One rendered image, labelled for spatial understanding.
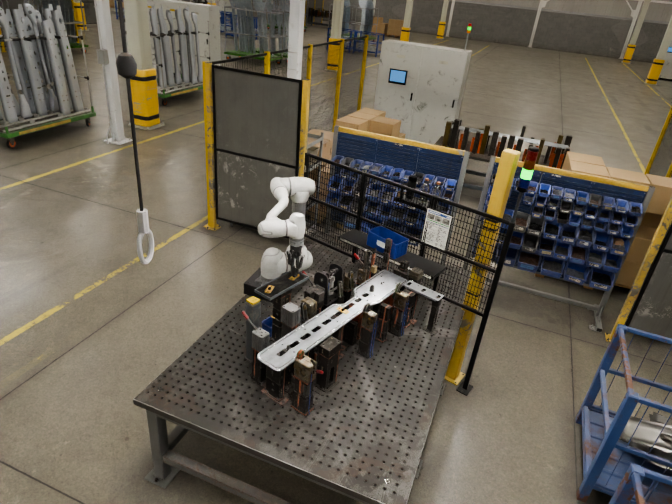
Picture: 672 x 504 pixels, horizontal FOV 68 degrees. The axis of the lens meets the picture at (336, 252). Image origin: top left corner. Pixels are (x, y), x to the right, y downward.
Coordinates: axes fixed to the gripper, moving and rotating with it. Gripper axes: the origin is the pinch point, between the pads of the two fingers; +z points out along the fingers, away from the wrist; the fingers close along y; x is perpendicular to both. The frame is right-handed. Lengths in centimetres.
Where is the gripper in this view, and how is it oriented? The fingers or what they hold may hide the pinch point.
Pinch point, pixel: (294, 271)
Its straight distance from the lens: 326.9
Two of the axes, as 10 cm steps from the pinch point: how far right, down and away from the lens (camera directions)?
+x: 4.8, -3.8, 7.9
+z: -0.9, 8.8, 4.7
